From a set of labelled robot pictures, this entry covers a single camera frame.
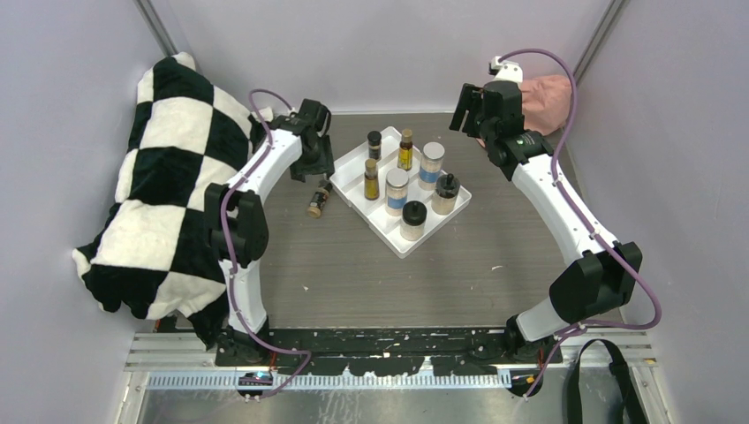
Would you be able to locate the black cap jar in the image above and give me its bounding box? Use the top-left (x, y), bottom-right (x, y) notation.
top-left (400, 201), bottom-right (427, 241)
top-left (431, 173), bottom-right (461, 216)

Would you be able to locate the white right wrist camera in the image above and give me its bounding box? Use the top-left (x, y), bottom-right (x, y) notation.
top-left (488, 57), bottom-right (524, 85)

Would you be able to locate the silver lid jar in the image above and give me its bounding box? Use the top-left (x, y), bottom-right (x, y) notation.
top-left (386, 168), bottom-right (410, 216)
top-left (418, 141), bottom-right (445, 191)

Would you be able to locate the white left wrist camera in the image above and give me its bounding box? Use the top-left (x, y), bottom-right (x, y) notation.
top-left (297, 98), bottom-right (332, 134)

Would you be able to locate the black white checkered blanket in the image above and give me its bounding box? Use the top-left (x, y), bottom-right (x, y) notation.
top-left (72, 52), bottom-right (273, 348)

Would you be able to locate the black strap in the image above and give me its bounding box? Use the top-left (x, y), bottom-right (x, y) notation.
top-left (564, 339), bottom-right (649, 424)

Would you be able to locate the small dark bottle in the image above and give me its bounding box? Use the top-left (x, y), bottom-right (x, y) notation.
top-left (367, 131), bottom-right (382, 161)
top-left (306, 179), bottom-right (333, 219)

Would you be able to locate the white divided plastic tray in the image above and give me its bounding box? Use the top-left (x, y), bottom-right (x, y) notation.
top-left (331, 126), bottom-right (472, 259)

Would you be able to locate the pink cloth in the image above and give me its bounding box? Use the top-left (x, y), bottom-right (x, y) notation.
top-left (519, 75), bottom-right (571, 136)

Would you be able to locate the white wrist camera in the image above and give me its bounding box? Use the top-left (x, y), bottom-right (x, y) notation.
top-left (488, 57), bottom-right (524, 85)
top-left (297, 98), bottom-right (332, 134)

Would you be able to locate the yellow oil bottle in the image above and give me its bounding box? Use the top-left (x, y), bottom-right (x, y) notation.
top-left (397, 128), bottom-right (413, 171)
top-left (364, 158), bottom-right (380, 201)

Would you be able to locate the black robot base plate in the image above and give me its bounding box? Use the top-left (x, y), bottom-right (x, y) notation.
top-left (216, 327), bottom-right (561, 376)

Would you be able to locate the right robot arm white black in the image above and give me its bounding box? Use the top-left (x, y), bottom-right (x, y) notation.
top-left (450, 80), bottom-right (642, 363)

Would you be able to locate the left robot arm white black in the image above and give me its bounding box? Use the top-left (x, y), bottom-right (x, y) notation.
top-left (204, 99), bottom-right (335, 366)

